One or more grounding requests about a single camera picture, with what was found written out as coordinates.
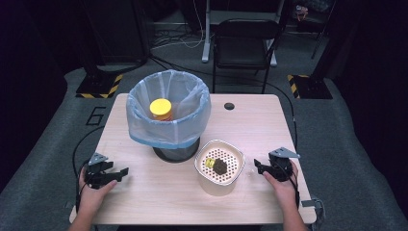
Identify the person's right hand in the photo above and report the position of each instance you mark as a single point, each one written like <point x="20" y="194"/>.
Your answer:
<point x="284" y="191"/>

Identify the orange can with yellow lid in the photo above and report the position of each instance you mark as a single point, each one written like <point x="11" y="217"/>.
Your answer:
<point x="160" y="109"/>

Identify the black table grommet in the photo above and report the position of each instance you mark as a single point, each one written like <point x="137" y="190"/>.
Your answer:
<point x="229" y="106"/>

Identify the grey table clamp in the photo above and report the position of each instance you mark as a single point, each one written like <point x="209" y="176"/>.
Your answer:
<point x="316" y="205"/>

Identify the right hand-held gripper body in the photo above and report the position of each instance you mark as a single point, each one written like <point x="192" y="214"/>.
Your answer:
<point x="279" y="166"/>

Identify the black striped stand base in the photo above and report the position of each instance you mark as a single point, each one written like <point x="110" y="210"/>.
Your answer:
<point x="99" y="86"/>
<point x="311" y="87"/>

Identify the pale blue trash bag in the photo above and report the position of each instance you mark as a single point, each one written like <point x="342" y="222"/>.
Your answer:
<point x="168" y="128"/>

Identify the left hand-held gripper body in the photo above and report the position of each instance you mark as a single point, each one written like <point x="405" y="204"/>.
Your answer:
<point x="96" y="174"/>

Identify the person's left hand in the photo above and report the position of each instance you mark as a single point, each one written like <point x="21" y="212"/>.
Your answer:
<point x="93" y="197"/>

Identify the black mesh trash bin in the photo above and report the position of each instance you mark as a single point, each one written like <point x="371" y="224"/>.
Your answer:
<point x="176" y="154"/>

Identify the black folding chair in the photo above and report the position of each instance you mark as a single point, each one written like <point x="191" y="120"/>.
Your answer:
<point x="243" y="41"/>

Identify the black cabinet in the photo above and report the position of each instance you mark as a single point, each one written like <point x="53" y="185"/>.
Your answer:
<point x="118" y="29"/>

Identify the white strainer container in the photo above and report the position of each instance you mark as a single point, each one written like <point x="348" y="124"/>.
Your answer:
<point x="219" y="183"/>

